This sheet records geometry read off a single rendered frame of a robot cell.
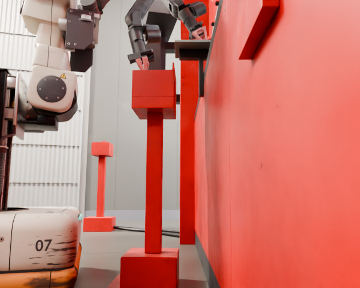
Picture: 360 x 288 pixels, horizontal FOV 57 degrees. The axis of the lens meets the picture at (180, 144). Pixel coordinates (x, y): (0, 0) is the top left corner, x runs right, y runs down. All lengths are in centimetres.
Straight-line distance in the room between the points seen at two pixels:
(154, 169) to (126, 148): 302
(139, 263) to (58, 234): 32
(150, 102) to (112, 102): 315
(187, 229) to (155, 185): 106
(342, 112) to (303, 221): 11
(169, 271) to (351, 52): 108
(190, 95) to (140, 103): 116
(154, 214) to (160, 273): 21
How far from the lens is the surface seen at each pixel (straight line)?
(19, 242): 109
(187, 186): 229
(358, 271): 24
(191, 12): 165
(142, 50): 136
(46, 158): 424
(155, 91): 127
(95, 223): 309
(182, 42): 150
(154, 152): 129
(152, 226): 129
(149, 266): 124
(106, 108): 437
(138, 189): 428
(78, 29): 139
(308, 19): 32
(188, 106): 237
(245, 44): 49
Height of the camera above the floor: 35
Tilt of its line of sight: 8 degrees up
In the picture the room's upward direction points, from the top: straight up
